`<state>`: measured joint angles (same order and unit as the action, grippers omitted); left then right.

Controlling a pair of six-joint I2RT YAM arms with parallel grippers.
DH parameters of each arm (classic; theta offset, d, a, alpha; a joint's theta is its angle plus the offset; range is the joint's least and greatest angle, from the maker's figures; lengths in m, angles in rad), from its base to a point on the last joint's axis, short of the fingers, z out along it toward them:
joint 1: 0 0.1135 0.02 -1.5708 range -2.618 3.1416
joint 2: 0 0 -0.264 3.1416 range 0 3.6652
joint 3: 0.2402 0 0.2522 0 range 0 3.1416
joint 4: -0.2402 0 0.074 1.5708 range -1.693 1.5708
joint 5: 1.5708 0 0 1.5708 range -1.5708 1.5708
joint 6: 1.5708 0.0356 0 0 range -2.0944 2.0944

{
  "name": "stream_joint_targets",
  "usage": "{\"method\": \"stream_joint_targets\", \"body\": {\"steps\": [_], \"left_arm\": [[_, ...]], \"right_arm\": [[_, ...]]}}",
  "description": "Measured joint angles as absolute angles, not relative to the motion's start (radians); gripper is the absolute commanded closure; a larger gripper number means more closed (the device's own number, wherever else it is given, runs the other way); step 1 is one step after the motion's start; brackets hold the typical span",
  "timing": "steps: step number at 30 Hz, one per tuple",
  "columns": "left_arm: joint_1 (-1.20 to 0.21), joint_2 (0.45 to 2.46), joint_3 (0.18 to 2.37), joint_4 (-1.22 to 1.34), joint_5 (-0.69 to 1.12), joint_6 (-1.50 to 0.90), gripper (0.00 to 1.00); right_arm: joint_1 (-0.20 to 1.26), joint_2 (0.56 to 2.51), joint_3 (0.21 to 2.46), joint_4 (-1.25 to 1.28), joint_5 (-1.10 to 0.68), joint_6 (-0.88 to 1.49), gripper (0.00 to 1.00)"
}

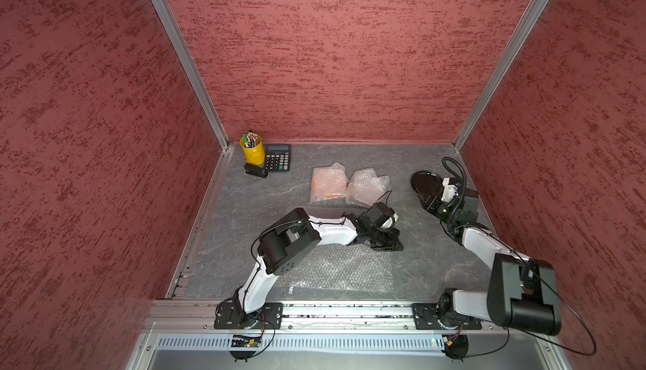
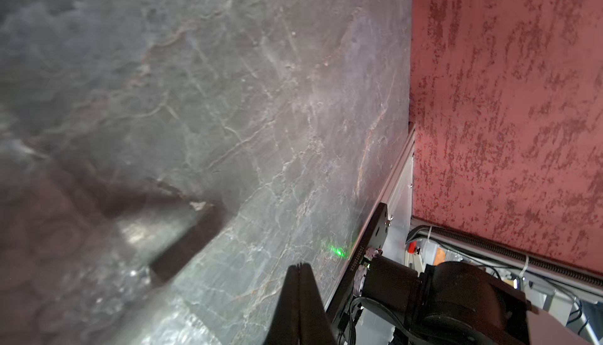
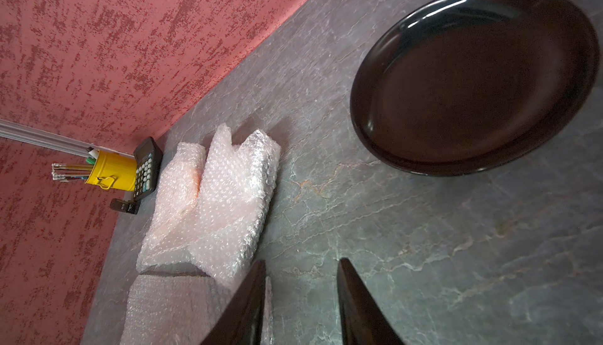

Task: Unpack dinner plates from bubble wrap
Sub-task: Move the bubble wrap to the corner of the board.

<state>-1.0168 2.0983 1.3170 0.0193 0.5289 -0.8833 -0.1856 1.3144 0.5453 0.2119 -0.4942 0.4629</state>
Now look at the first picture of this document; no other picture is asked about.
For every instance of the perforated cable duct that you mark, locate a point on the perforated cable duct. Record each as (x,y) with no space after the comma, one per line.
(329,343)

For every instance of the black stapler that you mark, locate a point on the black stapler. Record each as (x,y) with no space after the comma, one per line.
(254,170)

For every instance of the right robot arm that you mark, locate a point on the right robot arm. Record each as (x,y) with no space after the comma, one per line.
(522,292)

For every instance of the black calculator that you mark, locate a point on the black calculator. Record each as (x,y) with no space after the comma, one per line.
(278,157)

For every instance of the bubble wrapped pink plate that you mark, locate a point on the bubble wrapped pink plate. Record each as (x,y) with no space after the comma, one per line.
(366,187)

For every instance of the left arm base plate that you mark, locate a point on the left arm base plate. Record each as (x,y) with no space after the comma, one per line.
(228,316)

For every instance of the yellow pen cup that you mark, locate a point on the yellow pen cup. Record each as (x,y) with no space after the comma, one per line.
(255,155)

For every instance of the aluminium front rail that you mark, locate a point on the aluminium front rail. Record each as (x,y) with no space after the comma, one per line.
(297,316)

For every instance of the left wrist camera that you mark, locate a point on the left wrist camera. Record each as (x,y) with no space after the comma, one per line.
(381,216)

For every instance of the clear bubble wrap sheet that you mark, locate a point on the clear bubble wrap sheet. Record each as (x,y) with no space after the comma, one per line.
(338,269)

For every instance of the pens in cup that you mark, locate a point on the pens in cup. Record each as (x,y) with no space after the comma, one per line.
(250,140)

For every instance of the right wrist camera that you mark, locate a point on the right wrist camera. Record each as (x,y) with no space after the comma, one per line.
(451,187)

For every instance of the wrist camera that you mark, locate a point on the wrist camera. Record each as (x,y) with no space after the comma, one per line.
(451,187)
(381,216)

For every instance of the bubble wrapped orange plate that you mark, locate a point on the bubble wrapped orange plate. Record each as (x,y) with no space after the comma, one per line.
(328,183)

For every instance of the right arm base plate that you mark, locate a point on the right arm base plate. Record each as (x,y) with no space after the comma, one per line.
(429,317)

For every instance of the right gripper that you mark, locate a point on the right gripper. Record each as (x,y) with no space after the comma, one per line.
(431,205)

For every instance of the black dinner plate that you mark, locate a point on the black dinner plate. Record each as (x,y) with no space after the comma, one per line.
(427,183)

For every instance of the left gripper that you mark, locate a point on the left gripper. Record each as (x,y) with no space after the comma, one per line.
(391,244)

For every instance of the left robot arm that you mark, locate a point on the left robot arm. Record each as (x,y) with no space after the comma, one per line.
(283,245)

